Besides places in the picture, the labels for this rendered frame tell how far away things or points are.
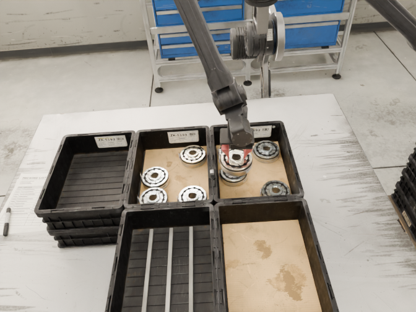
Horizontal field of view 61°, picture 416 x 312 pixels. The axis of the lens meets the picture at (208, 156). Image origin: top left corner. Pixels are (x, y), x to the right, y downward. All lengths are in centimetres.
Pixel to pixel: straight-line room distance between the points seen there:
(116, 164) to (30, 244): 44
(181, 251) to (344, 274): 56
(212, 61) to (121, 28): 321
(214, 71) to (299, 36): 237
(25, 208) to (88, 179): 33
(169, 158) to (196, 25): 70
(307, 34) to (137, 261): 254
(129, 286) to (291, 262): 50
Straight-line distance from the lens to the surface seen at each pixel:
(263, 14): 152
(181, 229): 124
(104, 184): 144
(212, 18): 307
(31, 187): 175
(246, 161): 114
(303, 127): 181
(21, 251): 155
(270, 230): 123
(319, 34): 331
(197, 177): 138
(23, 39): 445
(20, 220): 165
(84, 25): 416
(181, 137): 147
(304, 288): 114
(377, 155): 283
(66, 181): 151
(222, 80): 93
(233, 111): 97
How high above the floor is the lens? 185
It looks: 44 degrees down
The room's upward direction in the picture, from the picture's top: 5 degrees counter-clockwise
